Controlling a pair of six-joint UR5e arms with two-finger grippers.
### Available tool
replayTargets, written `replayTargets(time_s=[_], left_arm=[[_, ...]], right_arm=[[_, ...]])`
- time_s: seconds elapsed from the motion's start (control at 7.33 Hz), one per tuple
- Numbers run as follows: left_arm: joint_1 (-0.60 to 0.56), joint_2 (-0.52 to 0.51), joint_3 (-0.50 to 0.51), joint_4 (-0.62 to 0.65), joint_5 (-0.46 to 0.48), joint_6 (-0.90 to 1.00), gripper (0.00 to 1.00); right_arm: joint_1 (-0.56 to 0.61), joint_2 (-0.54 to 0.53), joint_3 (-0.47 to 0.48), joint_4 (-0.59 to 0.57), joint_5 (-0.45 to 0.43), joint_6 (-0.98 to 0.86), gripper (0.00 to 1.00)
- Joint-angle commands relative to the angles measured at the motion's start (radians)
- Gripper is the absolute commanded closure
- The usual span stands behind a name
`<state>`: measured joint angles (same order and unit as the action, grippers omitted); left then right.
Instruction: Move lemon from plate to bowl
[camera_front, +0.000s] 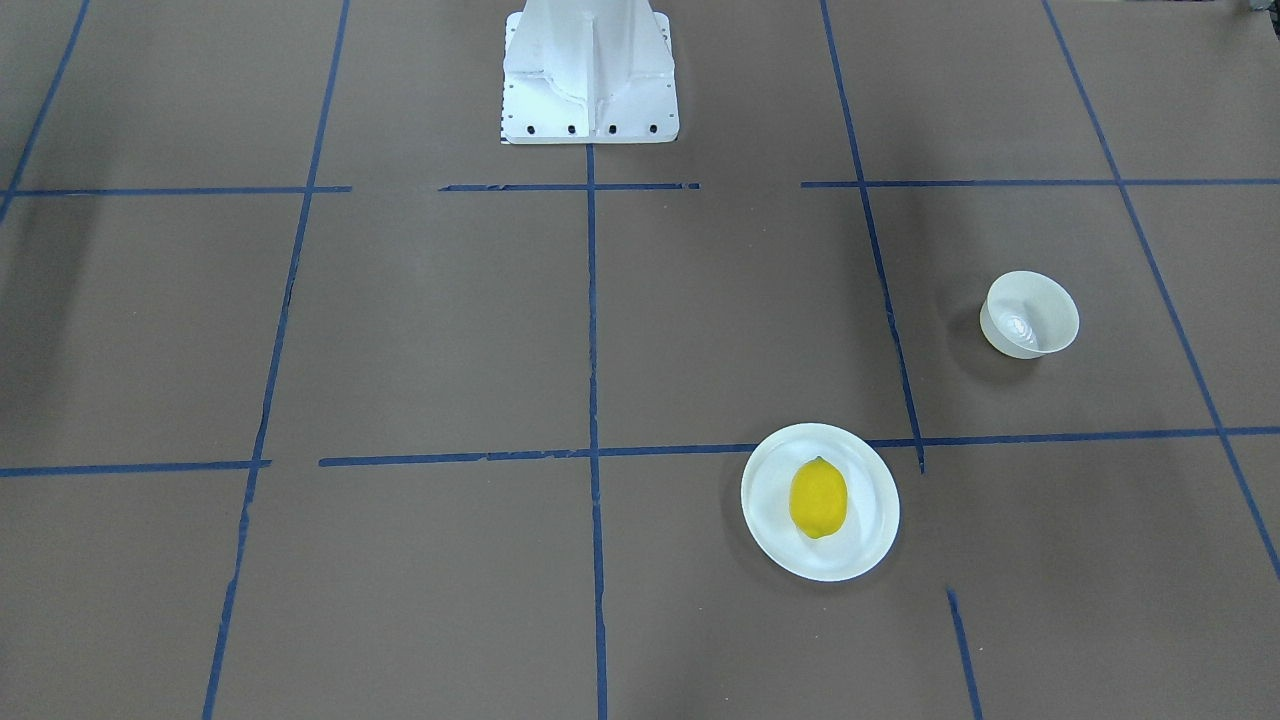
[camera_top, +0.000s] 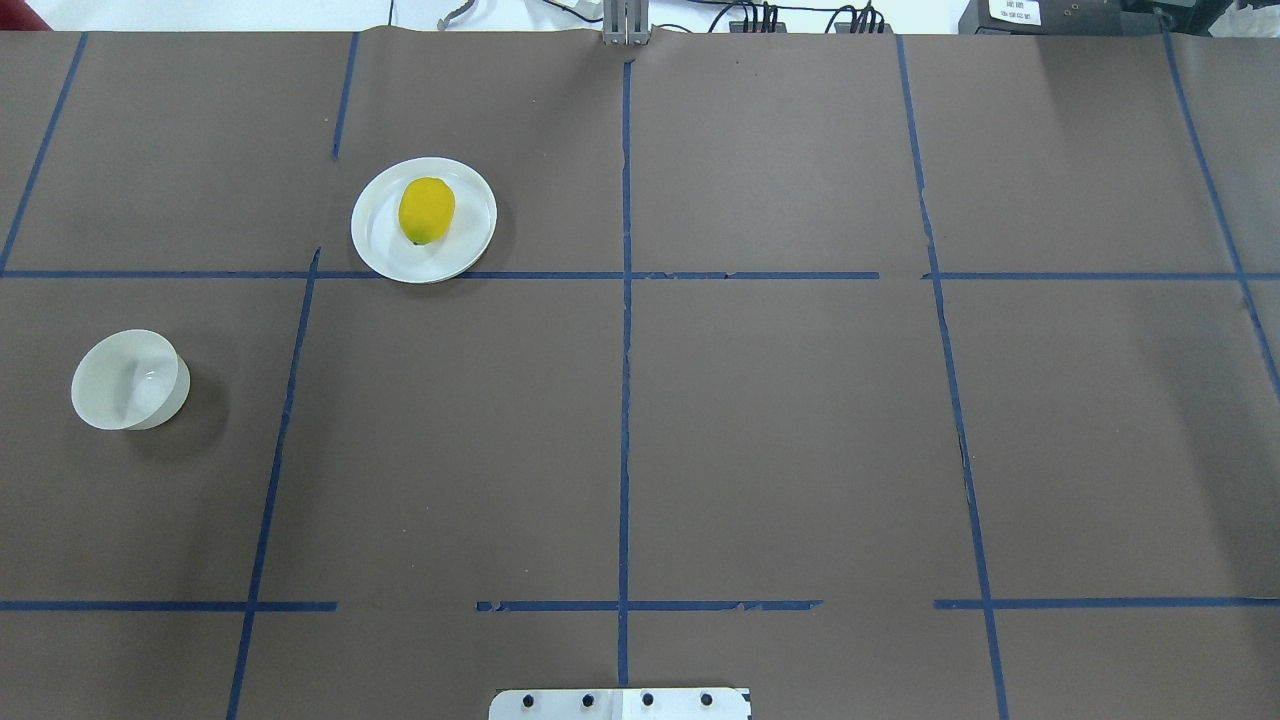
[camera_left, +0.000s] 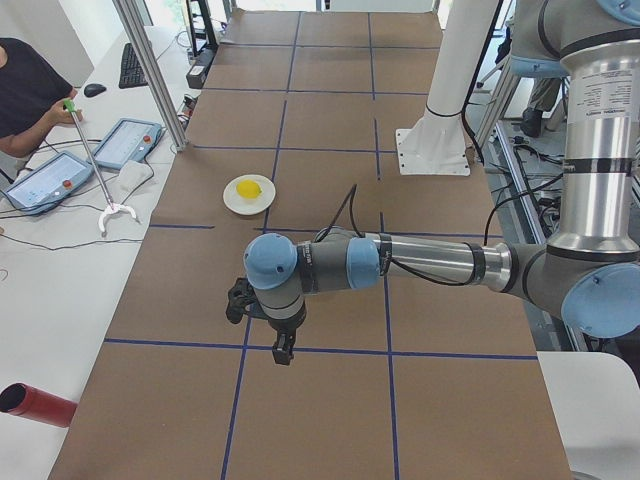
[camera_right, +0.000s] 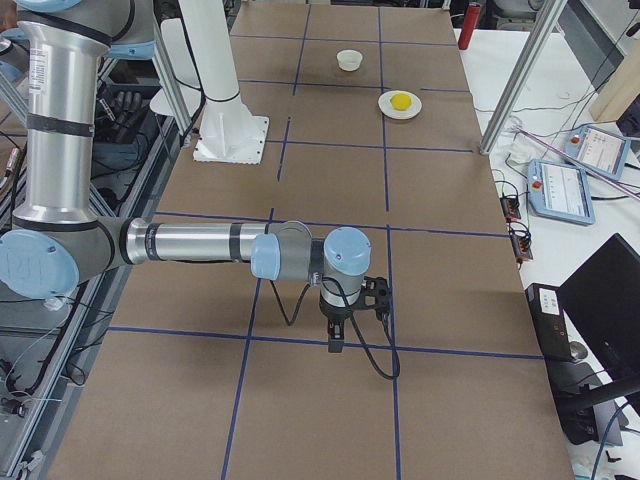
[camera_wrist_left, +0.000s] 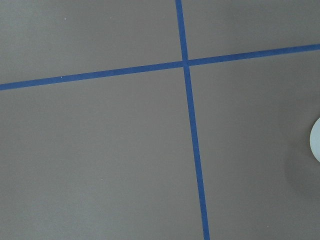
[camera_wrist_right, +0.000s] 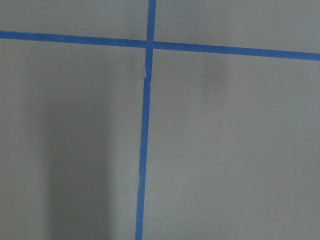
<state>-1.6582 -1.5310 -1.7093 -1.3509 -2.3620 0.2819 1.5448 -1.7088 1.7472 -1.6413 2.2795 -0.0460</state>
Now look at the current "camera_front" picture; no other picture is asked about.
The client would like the yellow lemon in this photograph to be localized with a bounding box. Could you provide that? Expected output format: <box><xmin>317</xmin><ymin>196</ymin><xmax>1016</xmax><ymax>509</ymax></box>
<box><xmin>788</xmin><ymin>456</ymin><xmax>849</xmax><ymax>541</ymax></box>

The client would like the white round plate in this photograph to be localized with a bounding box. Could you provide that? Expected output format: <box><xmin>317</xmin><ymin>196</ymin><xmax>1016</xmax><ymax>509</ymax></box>
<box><xmin>740</xmin><ymin>423</ymin><xmax>900</xmax><ymax>582</ymax></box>

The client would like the white bowl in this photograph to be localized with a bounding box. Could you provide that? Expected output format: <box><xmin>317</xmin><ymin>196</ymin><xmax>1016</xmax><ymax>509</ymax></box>
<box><xmin>979</xmin><ymin>270</ymin><xmax>1080</xmax><ymax>360</ymax></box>

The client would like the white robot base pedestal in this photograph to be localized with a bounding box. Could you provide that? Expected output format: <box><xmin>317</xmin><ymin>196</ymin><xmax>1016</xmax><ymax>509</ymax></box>
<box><xmin>500</xmin><ymin>1</ymin><xmax>681</xmax><ymax>145</ymax></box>

